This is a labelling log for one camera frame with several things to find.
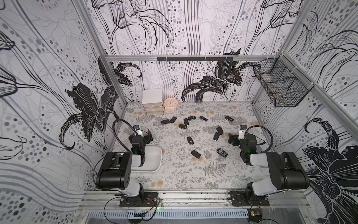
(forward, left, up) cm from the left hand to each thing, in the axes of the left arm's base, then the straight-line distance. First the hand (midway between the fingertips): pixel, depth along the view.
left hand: (143, 132), depth 94 cm
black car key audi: (+9, -27, -3) cm, 28 cm away
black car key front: (-13, -36, -3) cm, 38 cm away
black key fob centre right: (+7, -55, -4) cm, 55 cm away
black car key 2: (+16, -19, -5) cm, 25 cm away
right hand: (+3, -65, +1) cm, 66 cm away
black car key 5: (-3, -32, -3) cm, 33 cm away
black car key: (+13, -14, -3) cm, 19 cm away
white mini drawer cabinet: (+22, -4, +8) cm, 24 cm away
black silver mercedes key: (+17, -43, -4) cm, 46 cm away
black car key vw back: (+17, -34, -4) cm, 38 cm away
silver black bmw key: (-11, -53, -3) cm, 54 cm away
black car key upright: (+13, -29, -3) cm, 32 cm away
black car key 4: (+1, -51, -3) cm, 51 cm away
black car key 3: (+17, -63, -3) cm, 65 cm away
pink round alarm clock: (+31, -16, -2) cm, 34 cm away
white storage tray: (-17, -9, -7) cm, 20 cm away
